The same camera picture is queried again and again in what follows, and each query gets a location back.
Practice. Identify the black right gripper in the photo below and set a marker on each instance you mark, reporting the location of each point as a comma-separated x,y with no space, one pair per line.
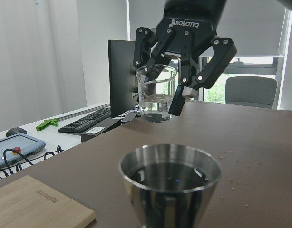
188,28

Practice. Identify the clear glass beaker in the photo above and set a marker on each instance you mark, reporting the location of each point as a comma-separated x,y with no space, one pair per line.
156,89

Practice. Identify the steel double jigger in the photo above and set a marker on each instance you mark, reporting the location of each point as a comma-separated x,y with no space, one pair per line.
169,185

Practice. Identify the black computer monitor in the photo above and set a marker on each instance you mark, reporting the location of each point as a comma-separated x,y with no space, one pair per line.
122,76

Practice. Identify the grey office chair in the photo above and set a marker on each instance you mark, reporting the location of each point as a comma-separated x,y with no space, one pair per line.
251,91

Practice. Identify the black box with label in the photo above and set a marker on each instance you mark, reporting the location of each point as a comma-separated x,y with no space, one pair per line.
100,128

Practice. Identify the black keyboard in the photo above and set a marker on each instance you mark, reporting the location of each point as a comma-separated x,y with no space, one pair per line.
86,122

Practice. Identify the green plastic tool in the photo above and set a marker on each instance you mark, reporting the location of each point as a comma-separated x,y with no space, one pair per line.
46,123

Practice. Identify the teach pendant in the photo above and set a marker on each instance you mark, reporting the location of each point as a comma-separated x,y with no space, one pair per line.
26,144

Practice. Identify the black computer mouse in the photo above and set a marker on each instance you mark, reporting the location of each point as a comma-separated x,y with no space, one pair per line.
15,130

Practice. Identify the bamboo cutting board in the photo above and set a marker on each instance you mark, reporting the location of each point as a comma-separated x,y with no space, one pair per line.
29,203

